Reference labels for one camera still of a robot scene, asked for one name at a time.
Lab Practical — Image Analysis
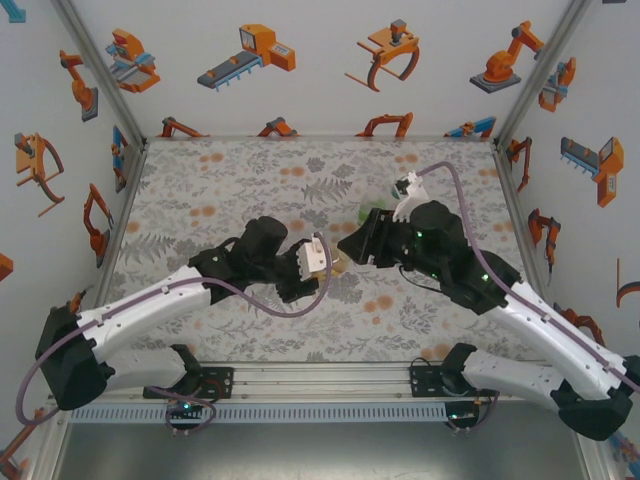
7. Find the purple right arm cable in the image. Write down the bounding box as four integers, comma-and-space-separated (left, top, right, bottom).
417, 161, 640, 436

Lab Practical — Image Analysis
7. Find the small clear green-tinted bottle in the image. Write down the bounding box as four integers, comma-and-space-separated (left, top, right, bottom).
357, 192, 397, 225

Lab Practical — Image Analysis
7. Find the grey floral tablecloth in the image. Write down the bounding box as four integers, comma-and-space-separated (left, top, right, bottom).
82, 138, 569, 364

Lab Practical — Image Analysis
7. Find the controller board with green light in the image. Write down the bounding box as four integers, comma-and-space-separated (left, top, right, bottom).
166, 399, 207, 420
446, 407, 482, 427

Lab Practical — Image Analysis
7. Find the white slotted cable tray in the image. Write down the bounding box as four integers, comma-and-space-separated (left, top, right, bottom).
67, 403, 448, 424

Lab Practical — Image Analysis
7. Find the aluminium frame rail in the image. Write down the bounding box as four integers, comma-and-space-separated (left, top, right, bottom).
47, 362, 594, 404

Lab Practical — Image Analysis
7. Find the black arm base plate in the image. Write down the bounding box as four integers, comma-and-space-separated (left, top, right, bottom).
143, 367, 235, 400
408, 364, 503, 399

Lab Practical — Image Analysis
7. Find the aluminium frame post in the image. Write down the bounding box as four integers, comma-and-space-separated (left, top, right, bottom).
492, 0, 594, 146
49, 0, 150, 146

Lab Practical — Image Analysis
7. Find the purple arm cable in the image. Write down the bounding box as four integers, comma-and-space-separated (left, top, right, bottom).
417, 161, 640, 436
16, 233, 334, 437

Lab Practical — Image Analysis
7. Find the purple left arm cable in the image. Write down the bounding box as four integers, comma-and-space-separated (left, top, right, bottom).
16, 233, 334, 437

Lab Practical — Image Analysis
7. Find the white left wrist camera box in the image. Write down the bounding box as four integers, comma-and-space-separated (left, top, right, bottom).
296, 233, 330, 280

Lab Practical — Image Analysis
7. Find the aluminium frame leg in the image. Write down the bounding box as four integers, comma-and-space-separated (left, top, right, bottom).
584, 439, 619, 480
27, 409, 71, 480

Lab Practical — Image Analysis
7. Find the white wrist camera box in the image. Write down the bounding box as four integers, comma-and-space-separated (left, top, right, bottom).
391, 170, 431, 225
296, 233, 330, 280

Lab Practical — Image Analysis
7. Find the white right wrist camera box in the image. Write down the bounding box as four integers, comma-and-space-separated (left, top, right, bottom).
391, 170, 431, 225

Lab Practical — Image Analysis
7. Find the aluminium side rail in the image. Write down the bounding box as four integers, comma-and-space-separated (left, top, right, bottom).
492, 139, 564, 321
82, 139, 150, 321

